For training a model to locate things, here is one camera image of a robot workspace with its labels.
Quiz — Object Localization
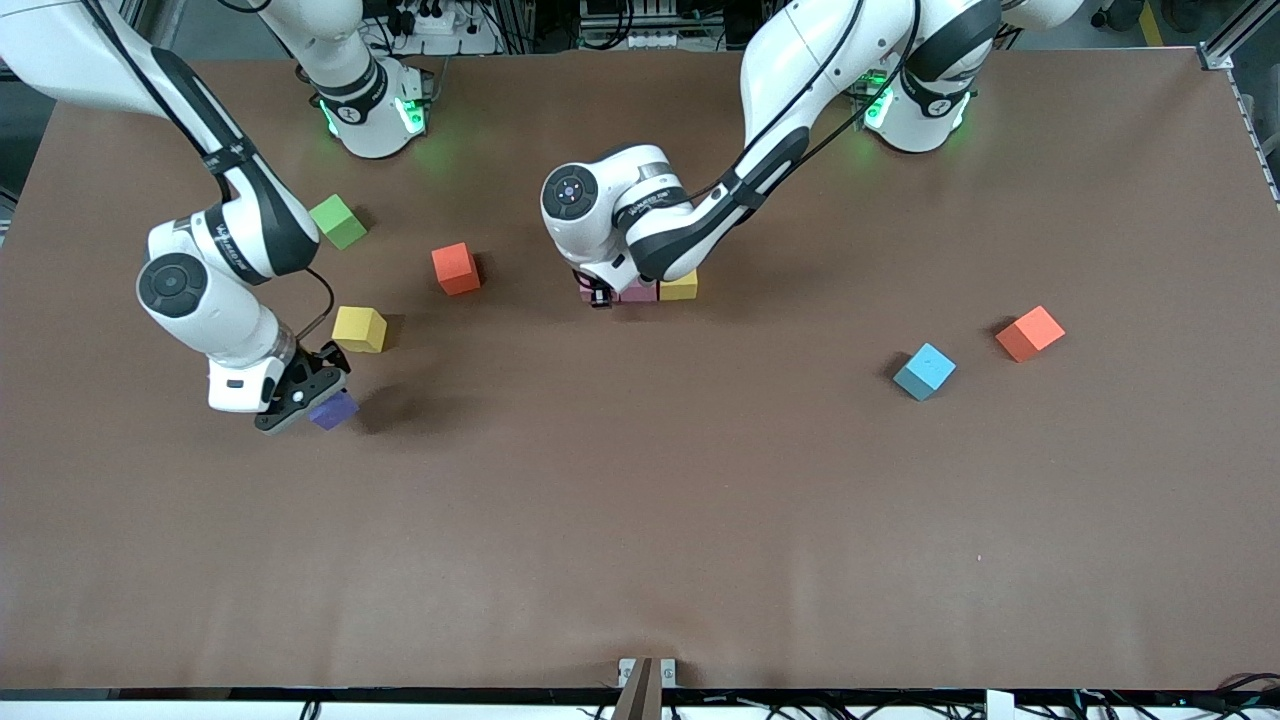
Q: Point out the white power strip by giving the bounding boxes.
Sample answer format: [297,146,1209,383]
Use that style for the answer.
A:
[385,0,471,37]

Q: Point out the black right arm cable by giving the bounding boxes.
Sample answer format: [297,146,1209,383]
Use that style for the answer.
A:
[295,266,336,343]

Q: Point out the purple foam cube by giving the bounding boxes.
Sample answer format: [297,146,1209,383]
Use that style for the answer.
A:
[307,389,361,433]

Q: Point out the orange foam cube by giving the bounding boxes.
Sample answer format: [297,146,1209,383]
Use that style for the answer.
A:
[995,305,1067,364]
[431,242,482,296]

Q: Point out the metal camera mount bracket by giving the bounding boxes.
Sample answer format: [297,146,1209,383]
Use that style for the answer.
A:
[612,657,678,720]

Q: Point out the cyan foam cube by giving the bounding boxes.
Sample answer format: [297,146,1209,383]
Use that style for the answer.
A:
[892,342,957,403]

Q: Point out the white rack equipment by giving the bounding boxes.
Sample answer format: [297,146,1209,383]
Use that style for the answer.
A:
[578,0,683,51]

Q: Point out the green foam cube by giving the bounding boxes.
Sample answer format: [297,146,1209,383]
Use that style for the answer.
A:
[309,193,369,251]

